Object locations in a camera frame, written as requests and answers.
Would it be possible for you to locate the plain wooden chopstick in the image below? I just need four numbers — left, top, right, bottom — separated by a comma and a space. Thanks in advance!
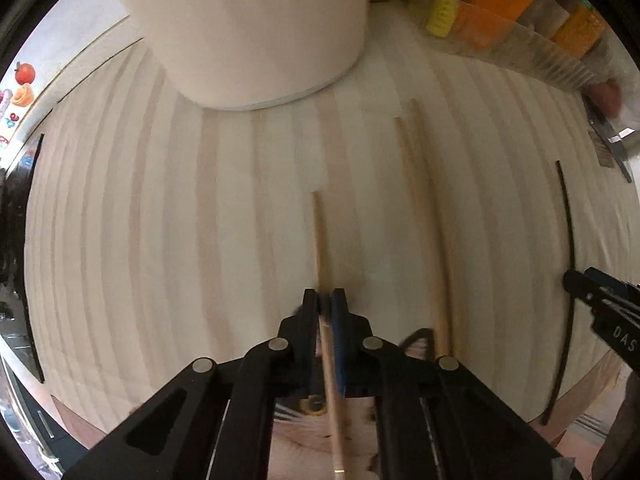
394, 117, 443, 356
409, 99, 454, 356

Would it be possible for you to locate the wooden chopstick with gold band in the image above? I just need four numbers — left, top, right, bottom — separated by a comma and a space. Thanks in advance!
311, 191, 346, 479

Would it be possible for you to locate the cat print cloth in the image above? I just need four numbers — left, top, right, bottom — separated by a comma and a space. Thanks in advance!
267, 327, 436, 480

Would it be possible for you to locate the black chopstick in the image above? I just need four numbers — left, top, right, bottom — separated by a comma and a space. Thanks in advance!
540, 159, 577, 427

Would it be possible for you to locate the brown paper label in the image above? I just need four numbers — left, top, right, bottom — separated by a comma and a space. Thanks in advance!
588, 130, 615, 168

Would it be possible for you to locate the striped beige table mat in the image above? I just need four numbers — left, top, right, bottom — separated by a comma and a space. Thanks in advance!
25, 3, 639, 431

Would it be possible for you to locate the red round object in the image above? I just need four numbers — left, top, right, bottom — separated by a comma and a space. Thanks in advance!
584, 78, 623, 118

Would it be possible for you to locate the orange packet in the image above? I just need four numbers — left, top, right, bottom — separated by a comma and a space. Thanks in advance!
454, 0, 534, 51

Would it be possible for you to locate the white ceramic utensil holder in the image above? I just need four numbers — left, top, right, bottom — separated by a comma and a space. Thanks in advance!
122, 0, 369, 110

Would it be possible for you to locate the fruit sticker sheet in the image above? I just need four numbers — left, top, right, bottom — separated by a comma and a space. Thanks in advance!
1, 62, 36, 148

